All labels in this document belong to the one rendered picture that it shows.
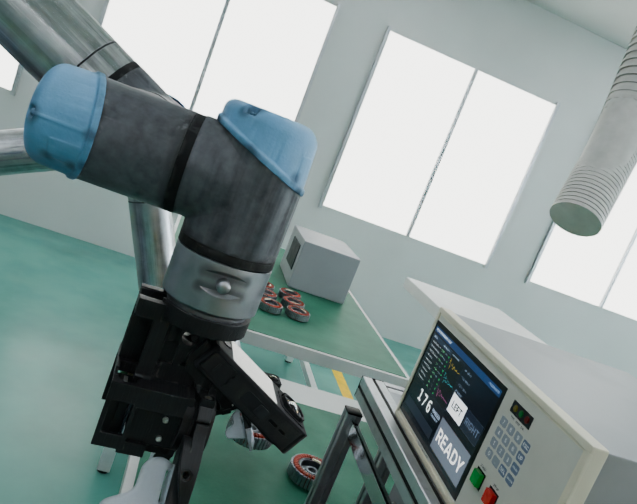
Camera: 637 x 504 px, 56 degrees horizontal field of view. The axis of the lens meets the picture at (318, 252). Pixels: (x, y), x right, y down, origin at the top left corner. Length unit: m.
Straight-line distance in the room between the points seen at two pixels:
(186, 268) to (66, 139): 0.12
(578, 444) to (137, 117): 0.53
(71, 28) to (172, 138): 0.18
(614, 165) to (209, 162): 1.76
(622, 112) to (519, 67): 3.82
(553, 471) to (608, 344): 6.29
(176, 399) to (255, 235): 0.14
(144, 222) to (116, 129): 0.69
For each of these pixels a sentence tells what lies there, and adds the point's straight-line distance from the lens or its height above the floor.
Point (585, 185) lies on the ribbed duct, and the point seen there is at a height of 1.67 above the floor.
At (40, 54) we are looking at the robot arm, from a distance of 0.58.
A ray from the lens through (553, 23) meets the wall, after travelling 6.12.
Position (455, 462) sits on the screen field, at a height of 1.17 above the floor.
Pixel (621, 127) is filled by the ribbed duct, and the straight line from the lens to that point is 2.14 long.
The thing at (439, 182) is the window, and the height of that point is 1.56.
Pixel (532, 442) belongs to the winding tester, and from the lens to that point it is 0.76.
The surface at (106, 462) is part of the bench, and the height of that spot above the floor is 0.05.
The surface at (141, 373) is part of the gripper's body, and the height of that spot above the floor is 1.29.
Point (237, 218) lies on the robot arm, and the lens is 0.42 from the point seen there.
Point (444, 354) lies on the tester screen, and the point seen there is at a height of 1.26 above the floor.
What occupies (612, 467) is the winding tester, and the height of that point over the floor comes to 1.30.
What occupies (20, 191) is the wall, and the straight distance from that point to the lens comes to 5.62.
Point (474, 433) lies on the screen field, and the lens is 0.86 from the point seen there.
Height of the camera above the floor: 1.50
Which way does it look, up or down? 10 degrees down
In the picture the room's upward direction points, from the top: 21 degrees clockwise
